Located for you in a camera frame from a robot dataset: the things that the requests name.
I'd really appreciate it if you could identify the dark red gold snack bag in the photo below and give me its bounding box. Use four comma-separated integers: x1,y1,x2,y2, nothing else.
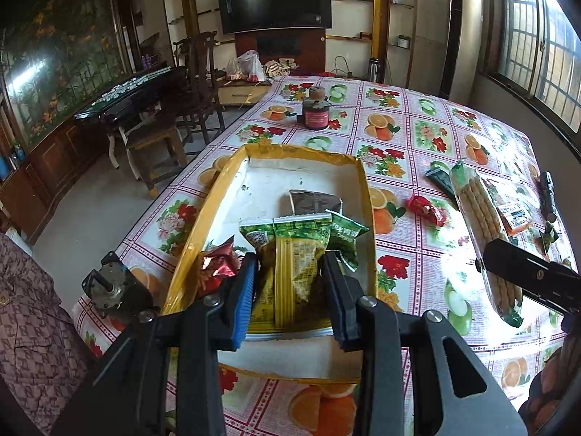
194,236,241,298

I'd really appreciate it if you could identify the gold triangular snack bag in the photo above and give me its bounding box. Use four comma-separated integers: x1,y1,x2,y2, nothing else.
240,213,332,339

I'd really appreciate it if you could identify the green wrinkled snack bag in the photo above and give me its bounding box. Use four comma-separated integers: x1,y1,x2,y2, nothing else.
327,210,369,272

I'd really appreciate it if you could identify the orange cracker pack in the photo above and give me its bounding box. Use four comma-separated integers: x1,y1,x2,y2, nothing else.
493,193,533,236

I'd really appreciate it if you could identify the silver foil snack bag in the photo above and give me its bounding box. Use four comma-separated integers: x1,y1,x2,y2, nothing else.
289,189,343,215

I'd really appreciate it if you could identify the small red snack packet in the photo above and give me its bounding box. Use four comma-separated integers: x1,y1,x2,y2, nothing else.
407,195,447,227

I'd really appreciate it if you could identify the dark green packet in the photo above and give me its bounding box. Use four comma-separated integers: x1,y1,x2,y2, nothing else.
426,166,459,210

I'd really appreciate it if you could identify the black flashlight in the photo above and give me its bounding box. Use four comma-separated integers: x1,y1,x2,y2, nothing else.
539,171,557,223

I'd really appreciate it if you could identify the yellow cardboard tray box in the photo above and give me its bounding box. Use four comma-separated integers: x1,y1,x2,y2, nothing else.
162,144,377,384

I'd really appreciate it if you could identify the wooden stool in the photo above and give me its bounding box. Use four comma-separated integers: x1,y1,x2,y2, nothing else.
124,113,189,198

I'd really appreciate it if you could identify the floral fruit tablecloth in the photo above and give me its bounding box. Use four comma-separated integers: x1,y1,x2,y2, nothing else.
118,79,561,431

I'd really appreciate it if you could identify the dark wooden chair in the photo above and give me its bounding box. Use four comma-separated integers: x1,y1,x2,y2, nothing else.
175,31,226,145

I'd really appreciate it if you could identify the small cork-top jar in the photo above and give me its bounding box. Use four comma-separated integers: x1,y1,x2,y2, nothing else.
308,86,326,100

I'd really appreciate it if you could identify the black glossy side table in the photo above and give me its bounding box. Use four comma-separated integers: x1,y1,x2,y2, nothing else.
74,67,185,124

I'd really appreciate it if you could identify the white plastic bag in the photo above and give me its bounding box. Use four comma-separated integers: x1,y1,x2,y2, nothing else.
226,49,266,84

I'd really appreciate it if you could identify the person in brown patterned jacket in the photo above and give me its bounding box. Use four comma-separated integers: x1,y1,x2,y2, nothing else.
1,235,94,435

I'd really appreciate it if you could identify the steel thermos bottle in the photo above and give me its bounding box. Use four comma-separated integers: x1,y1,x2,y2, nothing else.
366,57,381,83

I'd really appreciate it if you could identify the window with metal grille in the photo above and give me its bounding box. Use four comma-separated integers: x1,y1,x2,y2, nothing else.
489,0,580,150

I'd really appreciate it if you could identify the white standing air conditioner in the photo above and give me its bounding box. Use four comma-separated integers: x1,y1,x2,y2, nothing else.
439,0,484,105

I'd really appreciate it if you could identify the wall-mounted black television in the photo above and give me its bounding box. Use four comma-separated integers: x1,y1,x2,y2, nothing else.
219,0,332,33

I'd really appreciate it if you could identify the large floral wall painting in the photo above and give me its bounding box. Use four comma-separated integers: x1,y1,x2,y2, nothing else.
1,0,126,149

